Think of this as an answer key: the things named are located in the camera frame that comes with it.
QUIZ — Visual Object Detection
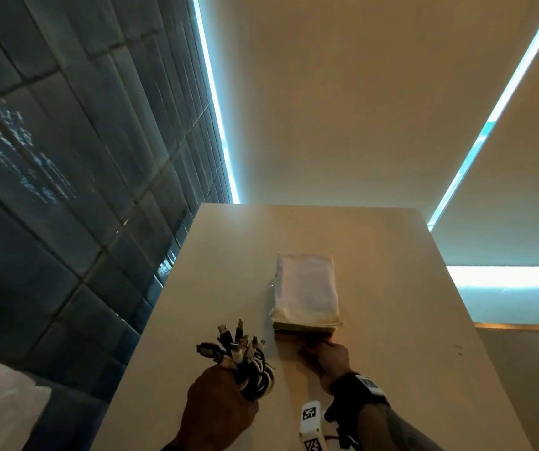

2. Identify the person's right forearm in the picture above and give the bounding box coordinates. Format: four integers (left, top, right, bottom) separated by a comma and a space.
358, 403, 445, 451

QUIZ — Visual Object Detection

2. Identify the person's left hand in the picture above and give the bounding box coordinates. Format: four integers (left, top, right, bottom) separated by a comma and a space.
172, 364, 260, 451

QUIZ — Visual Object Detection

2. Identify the person's right hand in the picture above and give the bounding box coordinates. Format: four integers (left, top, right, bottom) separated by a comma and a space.
298, 340, 352, 395

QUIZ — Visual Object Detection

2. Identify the white cloth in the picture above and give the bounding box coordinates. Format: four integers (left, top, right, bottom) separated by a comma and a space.
0, 350, 52, 451

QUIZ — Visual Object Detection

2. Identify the white wrist camera with markers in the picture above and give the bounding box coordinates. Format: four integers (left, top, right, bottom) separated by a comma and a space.
298, 400, 323, 451

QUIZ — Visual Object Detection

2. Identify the bundle of black white cables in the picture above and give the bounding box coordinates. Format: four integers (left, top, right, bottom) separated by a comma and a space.
196, 319, 276, 402

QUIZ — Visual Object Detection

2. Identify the black wrist strap with tracker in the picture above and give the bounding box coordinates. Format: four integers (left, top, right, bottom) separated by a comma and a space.
324, 372, 391, 439

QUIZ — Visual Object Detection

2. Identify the long ceiling light strip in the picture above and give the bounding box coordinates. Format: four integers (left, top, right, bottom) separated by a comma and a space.
191, 0, 241, 204
427, 0, 539, 231

